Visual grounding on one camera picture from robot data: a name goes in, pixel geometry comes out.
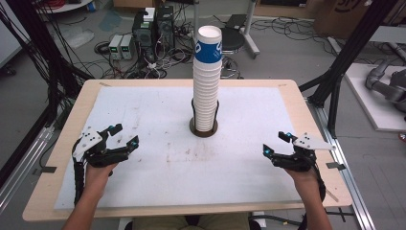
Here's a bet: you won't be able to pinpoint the black metal frame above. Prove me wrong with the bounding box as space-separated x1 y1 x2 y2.
299 0 401 139
0 0 94 190

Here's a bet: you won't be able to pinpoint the tangle of black floor cables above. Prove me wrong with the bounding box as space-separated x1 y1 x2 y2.
253 14 333 42

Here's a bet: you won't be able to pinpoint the black wire cup holder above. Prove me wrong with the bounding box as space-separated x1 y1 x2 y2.
189 98 220 138

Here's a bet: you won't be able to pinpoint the person's right hand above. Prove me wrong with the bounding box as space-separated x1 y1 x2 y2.
284 168 317 191

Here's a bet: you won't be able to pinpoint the grey power supply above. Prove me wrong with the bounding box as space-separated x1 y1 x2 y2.
108 34 124 60
120 34 135 60

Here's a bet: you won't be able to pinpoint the clear plastic bag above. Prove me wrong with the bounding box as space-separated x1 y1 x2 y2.
59 26 96 50

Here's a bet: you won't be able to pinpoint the black computer tower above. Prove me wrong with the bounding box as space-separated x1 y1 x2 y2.
155 5 176 50

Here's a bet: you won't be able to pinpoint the white board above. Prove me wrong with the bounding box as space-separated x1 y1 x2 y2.
0 0 31 69

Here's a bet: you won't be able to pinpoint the white round table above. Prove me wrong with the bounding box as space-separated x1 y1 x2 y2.
35 0 94 14

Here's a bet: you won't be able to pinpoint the person's khaki trousers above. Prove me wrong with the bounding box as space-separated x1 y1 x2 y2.
132 213 252 230

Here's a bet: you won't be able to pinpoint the person's left hand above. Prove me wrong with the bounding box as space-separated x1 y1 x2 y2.
84 162 119 190

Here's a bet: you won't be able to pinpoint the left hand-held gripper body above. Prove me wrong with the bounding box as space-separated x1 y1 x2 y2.
72 126 128 169

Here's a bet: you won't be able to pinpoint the brown cardboard box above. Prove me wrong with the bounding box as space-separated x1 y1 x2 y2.
314 0 400 40

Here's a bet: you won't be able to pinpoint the aluminium rail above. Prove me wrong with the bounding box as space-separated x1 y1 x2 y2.
305 98 377 230
0 126 56 214

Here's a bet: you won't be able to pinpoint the black round stool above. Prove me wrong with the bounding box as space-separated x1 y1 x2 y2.
220 27 246 52

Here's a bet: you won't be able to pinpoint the stack of white paper cups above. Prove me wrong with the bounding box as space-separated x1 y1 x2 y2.
192 59 223 132

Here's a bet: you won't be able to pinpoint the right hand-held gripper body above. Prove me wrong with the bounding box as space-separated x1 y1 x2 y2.
272 132 337 173

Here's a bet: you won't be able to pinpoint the teal sheet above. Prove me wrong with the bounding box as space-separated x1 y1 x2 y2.
98 10 124 33

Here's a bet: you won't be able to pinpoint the desk with white legs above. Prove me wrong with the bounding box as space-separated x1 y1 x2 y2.
191 0 261 60

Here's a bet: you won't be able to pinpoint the tangle of computer cables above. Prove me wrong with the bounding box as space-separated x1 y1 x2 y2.
92 40 244 81

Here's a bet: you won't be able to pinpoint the computer tower with white top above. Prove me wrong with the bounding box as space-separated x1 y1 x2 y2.
131 7 157 54

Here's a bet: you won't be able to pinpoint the white platform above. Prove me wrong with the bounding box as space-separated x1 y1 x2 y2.
344 62 406 133

